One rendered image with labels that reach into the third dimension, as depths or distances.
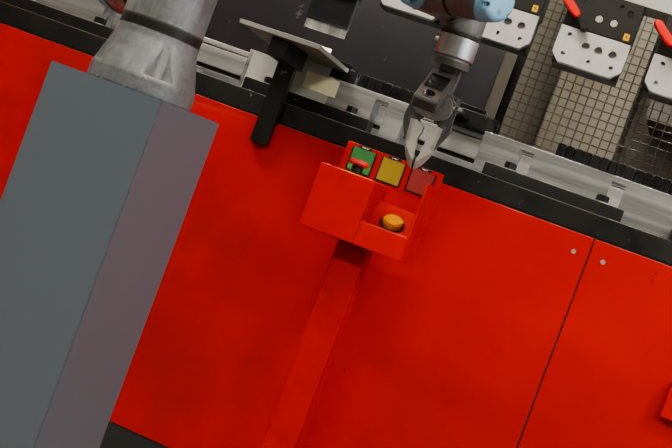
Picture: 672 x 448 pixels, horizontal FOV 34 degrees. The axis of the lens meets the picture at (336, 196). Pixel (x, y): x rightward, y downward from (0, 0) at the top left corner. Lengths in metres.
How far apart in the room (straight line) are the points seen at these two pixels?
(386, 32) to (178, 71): 1.56
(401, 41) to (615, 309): 1.09
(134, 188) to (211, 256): 0.94
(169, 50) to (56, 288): 0.35
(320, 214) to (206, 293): 0.46
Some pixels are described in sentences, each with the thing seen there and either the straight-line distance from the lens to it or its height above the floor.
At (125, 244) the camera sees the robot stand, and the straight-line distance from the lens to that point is 1.50.
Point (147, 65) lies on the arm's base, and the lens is 1.51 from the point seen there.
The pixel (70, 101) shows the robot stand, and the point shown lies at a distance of 1.52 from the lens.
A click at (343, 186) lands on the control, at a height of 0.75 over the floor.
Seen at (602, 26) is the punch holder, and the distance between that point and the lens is 2.42.
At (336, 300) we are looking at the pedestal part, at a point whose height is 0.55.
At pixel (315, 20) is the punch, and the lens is 2.55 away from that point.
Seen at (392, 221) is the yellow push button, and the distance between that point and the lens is 2.06.
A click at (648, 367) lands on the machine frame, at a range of 2.27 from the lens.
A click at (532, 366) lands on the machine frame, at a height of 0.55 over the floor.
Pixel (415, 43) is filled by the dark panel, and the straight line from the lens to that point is 3.01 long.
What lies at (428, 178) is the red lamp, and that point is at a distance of 2.15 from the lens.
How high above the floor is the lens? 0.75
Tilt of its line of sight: 1 degrees down
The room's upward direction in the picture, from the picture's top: 20 degrees clockwise
